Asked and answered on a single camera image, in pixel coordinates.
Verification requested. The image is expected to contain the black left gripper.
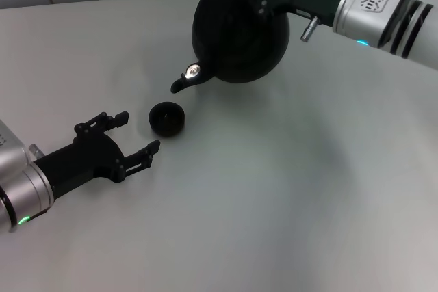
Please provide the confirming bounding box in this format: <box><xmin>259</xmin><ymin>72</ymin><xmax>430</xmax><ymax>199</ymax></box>
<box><xmin>33</xmin><ymin>110</ymin><xmax>162</xmax><ymax>195</ymax></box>

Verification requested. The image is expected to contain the black teacup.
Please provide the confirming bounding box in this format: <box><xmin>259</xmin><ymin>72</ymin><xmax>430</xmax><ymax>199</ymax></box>
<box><xmin>148</xmin><ymin>101</ymin><xmax>187</xmax><ymax>140</ymax></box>

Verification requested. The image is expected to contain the black round teapot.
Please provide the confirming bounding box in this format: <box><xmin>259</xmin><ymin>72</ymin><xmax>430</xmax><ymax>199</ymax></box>
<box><xmin>170</xmin><ymin>0</ymin><xmax>292</xmax><ymax>95</ymax></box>

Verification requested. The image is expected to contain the right gripper cable with plug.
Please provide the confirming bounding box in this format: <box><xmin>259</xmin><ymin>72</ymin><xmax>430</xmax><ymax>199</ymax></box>
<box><xmin>300</xmin><ymin>15</ymin><xmax>321</xmax><ymax>43</ymax></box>

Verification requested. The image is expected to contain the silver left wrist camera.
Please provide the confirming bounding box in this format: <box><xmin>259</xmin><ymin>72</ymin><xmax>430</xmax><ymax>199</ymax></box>
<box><xmin>0</xmin><ymin>119</ymin><xmax>31</xmax><ymax>179</ymax></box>

